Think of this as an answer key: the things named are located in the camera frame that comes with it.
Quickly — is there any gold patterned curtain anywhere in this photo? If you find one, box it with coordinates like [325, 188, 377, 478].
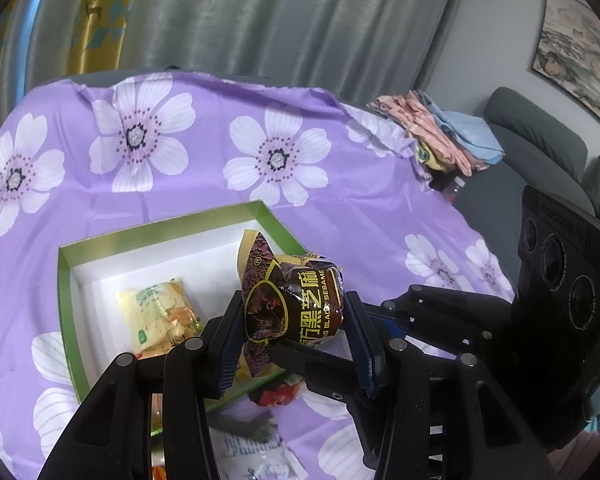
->
[0, 0, 151, 146]

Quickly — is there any pale yellow snack packet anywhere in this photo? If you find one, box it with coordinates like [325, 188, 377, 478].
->
[115, 277, 203, 358]

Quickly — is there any white round snack packet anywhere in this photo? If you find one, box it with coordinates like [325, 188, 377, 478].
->
[215, 430, 306, 480]

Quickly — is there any grey sofa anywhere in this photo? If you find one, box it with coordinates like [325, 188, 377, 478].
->
[450, 86, 600, 271]

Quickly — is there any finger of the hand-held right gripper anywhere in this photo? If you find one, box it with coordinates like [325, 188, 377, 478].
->
[269, 342, 388, 466]
[369, 283, 519, 357]

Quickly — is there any person's right forearm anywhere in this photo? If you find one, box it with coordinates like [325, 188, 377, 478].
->
[550, 427, 600, 480]

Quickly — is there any light blue cloth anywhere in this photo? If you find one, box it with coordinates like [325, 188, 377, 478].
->
[430, 100, 503, 166]

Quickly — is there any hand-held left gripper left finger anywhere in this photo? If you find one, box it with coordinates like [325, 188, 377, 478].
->
[37, 290, 248, 480]

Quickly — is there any framed landscape painting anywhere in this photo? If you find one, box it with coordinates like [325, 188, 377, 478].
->
[531, 0, 600, 136]

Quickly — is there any dark plastic bottle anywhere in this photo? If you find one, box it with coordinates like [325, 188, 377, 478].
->
[430, 175, 468, 206]

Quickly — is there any dark brown sesame snack packet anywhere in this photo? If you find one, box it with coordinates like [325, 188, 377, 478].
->
[237, 229, 346, 378]

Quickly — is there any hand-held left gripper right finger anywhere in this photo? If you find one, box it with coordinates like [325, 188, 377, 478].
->
[342, 291, 548, 480]

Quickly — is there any green cardboard box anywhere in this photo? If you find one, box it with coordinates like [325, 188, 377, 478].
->
[57, 200, 308, 436]

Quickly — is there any pile of folded clothes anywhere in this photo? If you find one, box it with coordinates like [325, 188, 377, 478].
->
[367, 90, 481, 176]

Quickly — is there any red snack packet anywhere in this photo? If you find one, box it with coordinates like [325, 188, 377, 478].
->
[250, 377, 306, 411]

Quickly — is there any grey curtain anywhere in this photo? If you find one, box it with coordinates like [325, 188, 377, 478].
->
[0, 0, 473, 106]

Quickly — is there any purple floral cloth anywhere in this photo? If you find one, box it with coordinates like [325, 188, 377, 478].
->
[0, 71, 516, 480]

